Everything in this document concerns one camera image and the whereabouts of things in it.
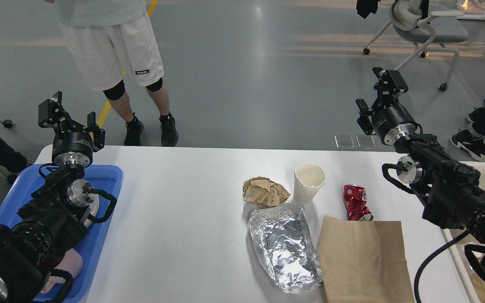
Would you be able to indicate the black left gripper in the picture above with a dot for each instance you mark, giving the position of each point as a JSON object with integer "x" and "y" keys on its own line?
{"x": 70, "y": 147}

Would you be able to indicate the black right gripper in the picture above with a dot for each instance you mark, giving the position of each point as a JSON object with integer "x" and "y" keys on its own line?
{"x": 391, "y": 121}

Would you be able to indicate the pink plate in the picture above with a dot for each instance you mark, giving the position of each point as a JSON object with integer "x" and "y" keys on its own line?
{"x": 93, "y": 208}

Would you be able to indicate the white paper cup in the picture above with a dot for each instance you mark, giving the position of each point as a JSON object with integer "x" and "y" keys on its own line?
{"x": 308, "y": 179}

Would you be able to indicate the pink mug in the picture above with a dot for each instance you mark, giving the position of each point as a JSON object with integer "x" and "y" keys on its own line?
{"x": 71, "y": 262}

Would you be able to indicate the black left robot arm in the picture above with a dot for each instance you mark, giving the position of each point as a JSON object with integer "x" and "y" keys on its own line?
{"x": 54, "y": 221}

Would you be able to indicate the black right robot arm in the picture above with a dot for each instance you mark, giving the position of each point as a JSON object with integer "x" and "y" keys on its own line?
{"x": 424, "y": 163}

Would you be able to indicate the seated person at left edge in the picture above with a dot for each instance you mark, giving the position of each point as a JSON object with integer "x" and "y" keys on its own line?
{"x": 13, "y": 161}

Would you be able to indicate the grey office chair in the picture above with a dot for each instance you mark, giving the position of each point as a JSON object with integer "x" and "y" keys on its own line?
{"x": 428, "y": 30}

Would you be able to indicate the standing person in white shorts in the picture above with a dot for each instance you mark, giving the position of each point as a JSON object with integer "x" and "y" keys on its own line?
{"x": 112, "y": 38}

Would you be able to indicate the crushed red can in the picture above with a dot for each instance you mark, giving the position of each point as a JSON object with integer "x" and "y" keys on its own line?
{"x": 354, "y": 198}

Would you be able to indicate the white waste bin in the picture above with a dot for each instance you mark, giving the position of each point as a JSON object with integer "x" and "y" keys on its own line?
{"x": 463, "y": 199}

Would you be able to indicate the crumpled brown paper ball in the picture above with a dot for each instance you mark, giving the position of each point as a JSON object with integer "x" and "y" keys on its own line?
{"x": 264, "y": 192}

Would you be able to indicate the brown paper bag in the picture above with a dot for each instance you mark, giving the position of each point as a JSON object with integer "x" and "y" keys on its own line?
{"x": 364, "y": 262}

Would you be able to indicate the crumpled aluminium foil tray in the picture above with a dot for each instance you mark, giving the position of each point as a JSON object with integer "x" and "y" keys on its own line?
{"x": 283, "y": 245}

